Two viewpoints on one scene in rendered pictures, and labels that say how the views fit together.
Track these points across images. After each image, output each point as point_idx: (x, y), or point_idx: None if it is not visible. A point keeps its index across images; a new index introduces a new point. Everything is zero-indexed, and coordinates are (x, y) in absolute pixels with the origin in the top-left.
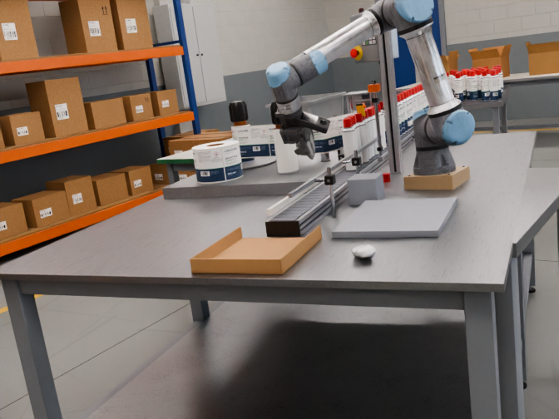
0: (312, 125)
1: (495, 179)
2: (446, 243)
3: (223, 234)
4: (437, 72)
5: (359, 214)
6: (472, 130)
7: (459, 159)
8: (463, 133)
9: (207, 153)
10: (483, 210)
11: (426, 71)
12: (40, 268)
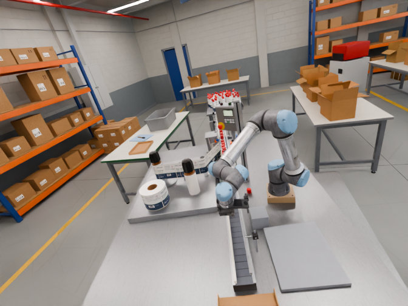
0: (240, 207)
1: (306, 188)
2: (366, 297)
3: (200, 288)
4: (295, 155)
5: (277, 254)
6: (308, 178)
7: (266, 162)
8: (306, 181)
9: (151, 197)
10: (339, 234)
11: (290, 155)
12: None
